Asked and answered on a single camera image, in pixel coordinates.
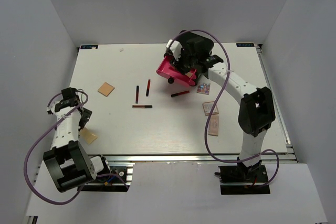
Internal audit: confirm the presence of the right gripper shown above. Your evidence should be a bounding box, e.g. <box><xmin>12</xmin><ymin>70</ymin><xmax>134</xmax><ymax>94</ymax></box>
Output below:
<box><xmin>169</xmin><ymin>47</ymin><xmax>197</xmax><ymax>76</ymax></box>

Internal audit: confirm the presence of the black pink drawer organizer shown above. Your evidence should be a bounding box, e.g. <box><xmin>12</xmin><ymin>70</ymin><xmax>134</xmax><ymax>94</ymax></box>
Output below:
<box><xmin>156</xmin><ymin>55</ymin><xmax>201</xmax><ymax>87</ymax></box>

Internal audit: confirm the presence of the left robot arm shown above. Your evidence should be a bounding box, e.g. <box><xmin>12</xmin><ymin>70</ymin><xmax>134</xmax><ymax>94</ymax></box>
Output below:
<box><xmin>43</xmin><ymin>88</ymin><xmax>111</xmax><ymax>193</ymax></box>

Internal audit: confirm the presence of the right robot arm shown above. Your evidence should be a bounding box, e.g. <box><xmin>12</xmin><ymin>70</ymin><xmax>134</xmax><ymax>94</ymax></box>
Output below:
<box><xmin>166</xmin><ymin>29</ymin><xmax>276</xmax><ymax>182</ymax></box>

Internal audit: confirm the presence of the flat peach palette left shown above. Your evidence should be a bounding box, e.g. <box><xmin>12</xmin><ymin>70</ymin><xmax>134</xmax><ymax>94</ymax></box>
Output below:
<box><xmin>79</xmin><ymin>127</ymin><xmax>98</xmax><ymax>145</ymax></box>

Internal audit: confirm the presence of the square peach compact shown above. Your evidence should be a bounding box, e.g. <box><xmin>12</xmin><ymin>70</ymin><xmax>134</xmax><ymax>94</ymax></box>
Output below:
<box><xmin>98</xmin><ymin>82</ymin><xmax>115</xmax><ymax>97</ymax></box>

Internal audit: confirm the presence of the clear eyeshadow palette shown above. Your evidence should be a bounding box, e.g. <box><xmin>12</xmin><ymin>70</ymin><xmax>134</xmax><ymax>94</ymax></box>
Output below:
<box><xmin>196</xmin><ymin>83</ymin><xmax>211</xmax><ymax>95</ymax></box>

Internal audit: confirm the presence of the right blue corner label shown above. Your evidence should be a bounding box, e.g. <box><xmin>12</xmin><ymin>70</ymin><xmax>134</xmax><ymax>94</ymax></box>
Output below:
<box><xmin>236</xmin><ymin>42</ymin><xmax>255</xmax><ymax>47</ymax></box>

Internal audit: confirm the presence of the blue corner label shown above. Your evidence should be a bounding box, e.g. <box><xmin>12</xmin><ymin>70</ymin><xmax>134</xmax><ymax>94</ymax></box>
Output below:
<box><xmin>236</xmin><ymin>42</ymin><xmax>255</xmax><ymax>47</ymax></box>
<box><xmin>80</xmin><ymin>45</ymin><xmax>98</xmax><ymax>50</ymax></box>

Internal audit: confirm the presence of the red lip gloss tube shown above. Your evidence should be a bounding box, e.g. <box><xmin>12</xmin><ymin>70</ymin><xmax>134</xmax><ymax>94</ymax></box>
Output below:
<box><xmin>171</xmin><ymin>90</ymin><xmax>190</xmax><ymax>98</ymax></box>

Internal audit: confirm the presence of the horizontal lip gloss tube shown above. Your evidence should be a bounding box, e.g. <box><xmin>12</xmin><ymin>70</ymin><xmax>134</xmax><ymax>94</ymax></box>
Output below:
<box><xmin>132</xmin><ymin>104</ymin><xmax>153</xmax><ymax>109</ymax></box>

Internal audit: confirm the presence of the peach compact with label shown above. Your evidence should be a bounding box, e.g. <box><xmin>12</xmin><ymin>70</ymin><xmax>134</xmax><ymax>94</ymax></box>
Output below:
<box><xmin>202</xmin><ymin>101</ymin><xmax>219</xmax><ymax>116</ymax></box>

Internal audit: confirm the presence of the red lip gloss upright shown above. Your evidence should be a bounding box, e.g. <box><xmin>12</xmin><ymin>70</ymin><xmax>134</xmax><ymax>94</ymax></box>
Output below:
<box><xmin>145</xmin><ymin>79</ymin><xmax>151</xmax><ymax>97</ymax></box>

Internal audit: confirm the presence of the dark lip gloss vertical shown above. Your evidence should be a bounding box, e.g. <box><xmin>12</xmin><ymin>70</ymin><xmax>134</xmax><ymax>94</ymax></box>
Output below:
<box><xmin>135</xmin><ymin>86</ymin><xmax>140</xmax><ymax>104</ymax></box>

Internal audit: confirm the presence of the left blue corner label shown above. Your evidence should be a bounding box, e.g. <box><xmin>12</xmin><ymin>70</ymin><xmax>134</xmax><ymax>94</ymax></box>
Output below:
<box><xmin>80</xmin><ymin>45</ymin><xmax>98</xmax><ymax>50</ymax></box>

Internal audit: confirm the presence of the peach rectangular palette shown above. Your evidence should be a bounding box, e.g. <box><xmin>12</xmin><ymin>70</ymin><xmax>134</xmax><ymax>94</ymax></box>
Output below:
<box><xmin>208</xmin><ymin>115</ymin><xmax>219</xmax><ymax>136</ymax></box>

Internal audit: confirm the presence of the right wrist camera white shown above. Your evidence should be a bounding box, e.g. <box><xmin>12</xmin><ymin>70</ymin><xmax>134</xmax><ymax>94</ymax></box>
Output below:
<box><xmin>166</xmin><ymin>39</ymin><xmax>183</xmax><ymax>61</ymax></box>

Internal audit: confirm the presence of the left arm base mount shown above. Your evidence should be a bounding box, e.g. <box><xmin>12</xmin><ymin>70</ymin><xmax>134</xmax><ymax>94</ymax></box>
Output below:
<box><xmin>82</xmin><ymin>162</ymin><xmax>134</xmax><ymax>193</ymax></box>

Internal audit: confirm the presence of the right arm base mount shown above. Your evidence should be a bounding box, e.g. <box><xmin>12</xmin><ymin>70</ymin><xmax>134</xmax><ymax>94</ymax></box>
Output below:
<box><xmin>214</xmin><ymin>163</ymin><xmax>270</xmax><ymax>195</ymax></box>

